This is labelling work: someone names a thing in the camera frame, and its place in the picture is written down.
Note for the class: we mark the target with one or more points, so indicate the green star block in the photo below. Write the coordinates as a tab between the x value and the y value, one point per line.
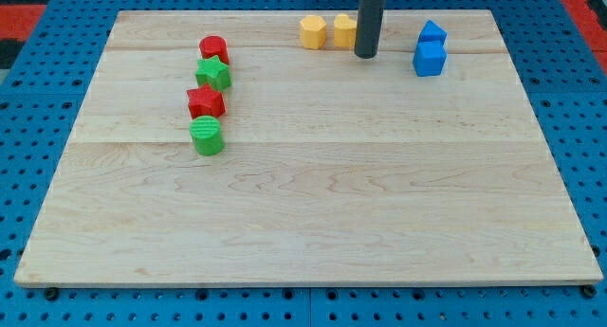
214	72

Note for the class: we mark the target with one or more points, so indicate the blue cube block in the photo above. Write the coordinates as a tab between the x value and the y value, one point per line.
429	59

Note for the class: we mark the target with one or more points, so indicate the dark grey cylindrical pointer rod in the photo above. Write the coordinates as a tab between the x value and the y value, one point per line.
369	23

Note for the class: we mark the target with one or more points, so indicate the blue pentagon block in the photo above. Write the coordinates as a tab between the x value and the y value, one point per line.
432	32

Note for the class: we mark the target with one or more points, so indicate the light wooden board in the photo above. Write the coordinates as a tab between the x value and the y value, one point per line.
335	171

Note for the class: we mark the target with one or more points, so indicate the yellow hexagon block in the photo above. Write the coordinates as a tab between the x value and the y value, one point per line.
313	32

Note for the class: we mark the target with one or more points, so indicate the yellow heart block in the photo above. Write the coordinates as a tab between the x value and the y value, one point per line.
345	29

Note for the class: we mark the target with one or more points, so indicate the red cylinder block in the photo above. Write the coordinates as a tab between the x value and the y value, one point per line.
214	45

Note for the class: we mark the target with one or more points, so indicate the green cylinder block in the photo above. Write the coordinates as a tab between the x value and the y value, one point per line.
206	135

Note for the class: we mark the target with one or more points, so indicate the red star block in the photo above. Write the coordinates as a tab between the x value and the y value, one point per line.
205	101

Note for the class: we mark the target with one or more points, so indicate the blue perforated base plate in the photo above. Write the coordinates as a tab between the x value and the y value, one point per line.
45	87

